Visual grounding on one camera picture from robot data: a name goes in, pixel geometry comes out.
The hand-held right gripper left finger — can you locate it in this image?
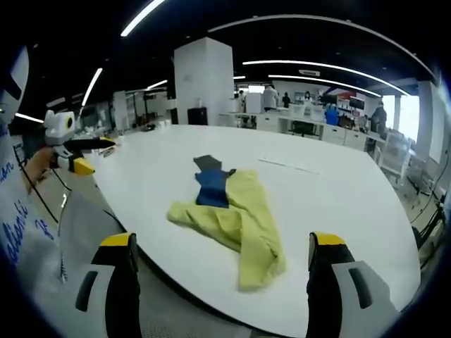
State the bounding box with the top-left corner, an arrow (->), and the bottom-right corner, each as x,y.
58,231 -> 142,338

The yellow blue grey garment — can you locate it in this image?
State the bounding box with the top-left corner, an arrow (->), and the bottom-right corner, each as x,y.
166,154 -> 288,293

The black cabinet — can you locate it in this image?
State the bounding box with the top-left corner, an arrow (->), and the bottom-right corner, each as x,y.
187,107 -> 209,126

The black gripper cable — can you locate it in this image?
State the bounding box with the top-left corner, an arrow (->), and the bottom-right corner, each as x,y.
19,154 -> 73,225

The person's white printed shirt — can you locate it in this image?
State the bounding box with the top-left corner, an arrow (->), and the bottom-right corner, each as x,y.
0,121 -> 77,320

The white square pillar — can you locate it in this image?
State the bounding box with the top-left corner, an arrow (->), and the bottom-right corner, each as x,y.
173,37 -> 235,126

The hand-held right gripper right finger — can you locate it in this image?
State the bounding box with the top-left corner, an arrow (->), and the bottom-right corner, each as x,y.
305,230 -> 403,338

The long white counter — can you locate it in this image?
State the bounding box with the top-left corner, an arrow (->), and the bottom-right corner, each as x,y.
218,111 -> 388,149

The ceiling light strip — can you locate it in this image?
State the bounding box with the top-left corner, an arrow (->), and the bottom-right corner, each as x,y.
207,13 -> 438,81
79,67 -> 104,108
242,60 -> 407,96
120,0 -> 167,37

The person's left hand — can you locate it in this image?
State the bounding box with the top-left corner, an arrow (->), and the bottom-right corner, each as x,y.
25,145 -> 58,194

